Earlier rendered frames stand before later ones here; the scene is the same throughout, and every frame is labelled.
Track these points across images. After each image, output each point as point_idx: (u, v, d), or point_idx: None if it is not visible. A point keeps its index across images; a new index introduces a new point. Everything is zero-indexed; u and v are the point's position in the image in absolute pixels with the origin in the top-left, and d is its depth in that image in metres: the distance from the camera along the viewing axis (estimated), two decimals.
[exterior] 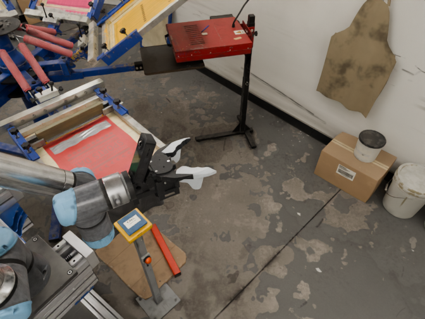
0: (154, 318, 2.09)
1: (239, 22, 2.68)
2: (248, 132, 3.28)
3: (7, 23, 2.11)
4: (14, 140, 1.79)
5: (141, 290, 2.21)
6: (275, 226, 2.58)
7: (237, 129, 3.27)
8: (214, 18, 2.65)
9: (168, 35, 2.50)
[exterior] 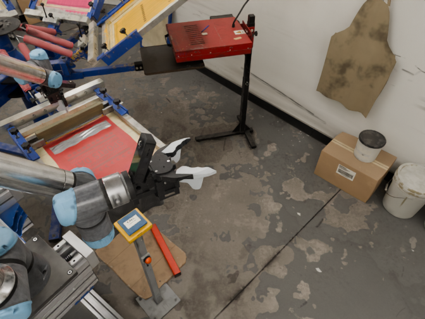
0: (154, 318, 2.09)
1: (239, 22, 2.68)
2: (248, 132, 3.28)
3: (7, 23, 2.11)
4: (14, 140, 1.79)
5: (141, 290, 2.21)
6: (275, 226, 2.57)
7: (237, 129, 3.27)
8: (214, 18, 2.65)
9: (168, 35, 2.50)
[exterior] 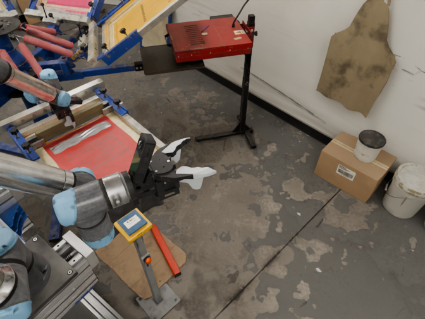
0: (154, 318, 2.09)
1: (239, 22, 2.69)
2: (248, 132, 3.28)
3: (7, 23, 2.11)
4: (14, 140, 1.79)
5: (141, 290, 2.21)
6: (275, 226, 2.58)
7: (237, 129, 3.27)
8: (214, 18, 2.66)
9: (168, 35, 2.50)
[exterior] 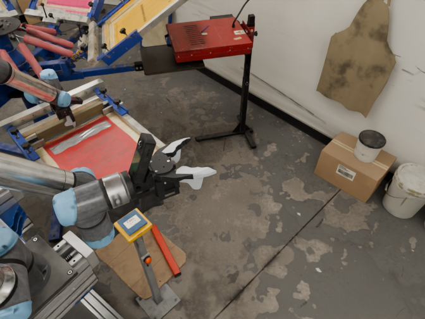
0: (154, 318, 2.09)
1: (239, 22, 2.69)
2: (248, 132, 3.28)
3: (7, 23, 2.11)
4: (14, 140, 1.79)
5: (141, 290, 2.21)
6: (275, 226, 2.58)
7: (237, 129, 3.27)
8: (214, 18, 2.66)
9: (168, 35, 2.50)
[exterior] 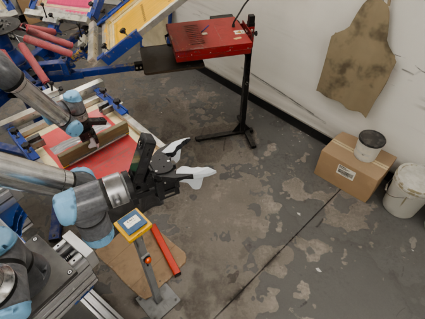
0: (154, 318, 2.09)
1: (239, 22, 2.68)
2: (248, 132, 3.28)
3: (7, 23, 2.11)
4: (14, 140, 1.79)
5: (141, 290, 2.21)
6: (275, 226, 2.57)
7: (237, 129, 3.27)
8: (214, 18, 2.65)
9: (168, 35, 2.50)
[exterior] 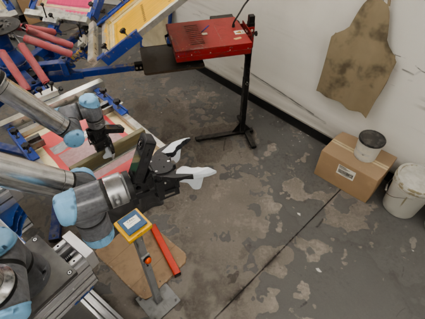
0: (154, 318, 2.09)
1: (239, 22, 2.68)
2: (248, 132, 3.28)
3: (7, 23, 2.11)
4: (14, 140, 1.79)
5: (141, 290, 2.21)
6: (275, 226, 2.57)
7: (237, 129, 3.27)
8: (214, 18, 2.65)
9: (168, 35, 2.50)
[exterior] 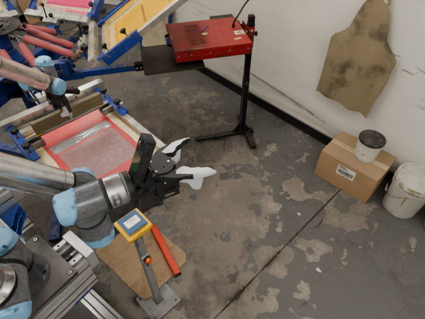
0: (154, 318, 2.09)
1: (239, 22, 2.69)
2: (248, 132, 3.28)
3: (7, 23, 2.11)
4: (14, 140, 1.79)
5: (141, 290, 2.21)
6: (275, 226, 2.58)
7: (237, 129, 3.27)
8: (214, 18, 2.66)
9: (168, 35, 2.50)
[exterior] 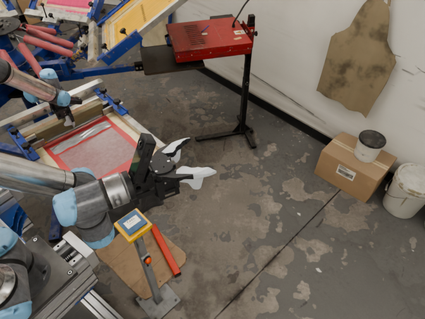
0: (154, 318, 2.09)
1: (239, 22, 2.68)
2: (248, 132, 3.28)
3: (7, 23, 2.11)
4: (14, 140, 1.79)
5: (141, 290, 2.21)
6: (275, 226, 2.57)
7: (237, 129, 3.27)
8: (214, 18, 2.65)
9: (168, 35, 2.50)
